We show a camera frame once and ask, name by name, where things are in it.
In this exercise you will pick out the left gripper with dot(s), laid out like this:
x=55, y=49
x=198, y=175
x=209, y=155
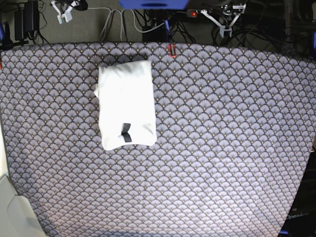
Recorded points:
x=224, y=16

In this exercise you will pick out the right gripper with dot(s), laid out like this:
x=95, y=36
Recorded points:
x=61, y=6

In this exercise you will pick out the white printed T-shirt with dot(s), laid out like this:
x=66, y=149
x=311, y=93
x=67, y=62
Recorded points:
x=126, y=105

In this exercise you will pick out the black power strip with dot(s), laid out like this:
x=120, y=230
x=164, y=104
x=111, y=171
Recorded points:
x=197, y=13

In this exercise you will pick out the blue box at top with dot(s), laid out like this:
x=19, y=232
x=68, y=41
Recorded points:
x=153, y=4

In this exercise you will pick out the red clamp at table edge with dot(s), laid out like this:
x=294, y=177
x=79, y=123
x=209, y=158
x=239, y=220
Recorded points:
x=172, y=50

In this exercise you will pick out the black power adapter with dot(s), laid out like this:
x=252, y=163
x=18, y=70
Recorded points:
x=157, y=35

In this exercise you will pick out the patterned grey table cloth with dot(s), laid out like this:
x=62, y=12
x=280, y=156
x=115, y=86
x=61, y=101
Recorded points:
x=235, y=131

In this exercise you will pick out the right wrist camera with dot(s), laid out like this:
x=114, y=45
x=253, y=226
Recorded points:
x=64, y=18

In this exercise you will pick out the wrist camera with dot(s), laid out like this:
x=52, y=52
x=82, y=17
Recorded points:
x=64, y=18
x=226, y=32

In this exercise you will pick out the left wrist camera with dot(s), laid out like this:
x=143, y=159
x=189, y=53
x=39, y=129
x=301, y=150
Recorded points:
x=226, y=32

